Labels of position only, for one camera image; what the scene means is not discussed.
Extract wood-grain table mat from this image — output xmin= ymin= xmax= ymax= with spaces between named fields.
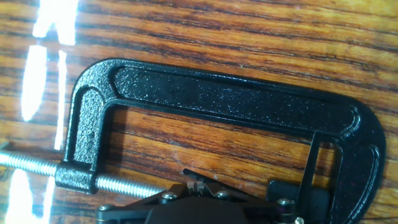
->
xmin=0 ymin=0 xmax=398 ymax=224

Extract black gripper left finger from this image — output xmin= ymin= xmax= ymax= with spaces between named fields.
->
xmin=95 ymin=182 xmax=197 ymax=224

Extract black C-clamp with steel screw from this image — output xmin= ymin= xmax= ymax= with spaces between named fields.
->
xmin=0 ymin=58 xmax=387 ymax=224

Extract short black hour hand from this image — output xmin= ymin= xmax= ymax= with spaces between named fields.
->
xmin=294 ymin=132 xmax=322 ymax=220

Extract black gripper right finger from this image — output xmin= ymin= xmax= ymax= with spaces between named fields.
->
xmin=196 ymin=182 xmax=297 ymax=224

